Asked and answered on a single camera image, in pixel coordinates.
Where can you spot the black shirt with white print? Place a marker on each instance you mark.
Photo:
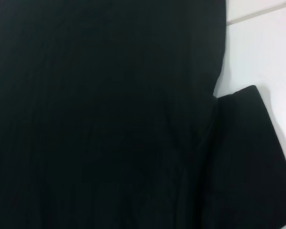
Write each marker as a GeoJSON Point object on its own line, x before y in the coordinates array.
{"type": "Point", "coordinates": [109, 119]}

